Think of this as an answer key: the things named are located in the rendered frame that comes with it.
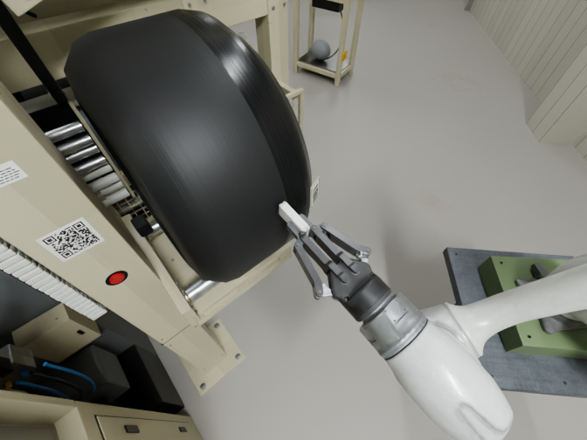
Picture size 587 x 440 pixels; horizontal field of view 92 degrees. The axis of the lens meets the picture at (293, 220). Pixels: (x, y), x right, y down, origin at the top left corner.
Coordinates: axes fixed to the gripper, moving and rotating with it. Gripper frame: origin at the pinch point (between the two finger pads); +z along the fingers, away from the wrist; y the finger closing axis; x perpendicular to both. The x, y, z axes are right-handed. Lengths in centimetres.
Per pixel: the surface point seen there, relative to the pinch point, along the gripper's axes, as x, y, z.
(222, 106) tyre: -14.6, 2.2, 16.4
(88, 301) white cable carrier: 24, 40, 21
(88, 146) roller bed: 21, 22, 63
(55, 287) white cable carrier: 15.0, 40.9, 22.8
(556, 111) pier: 96, -290, -18
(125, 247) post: 13.7, 26.7, 22.0
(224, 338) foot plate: 126, 22, 15
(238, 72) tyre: -16.4, -3.5, 19.9
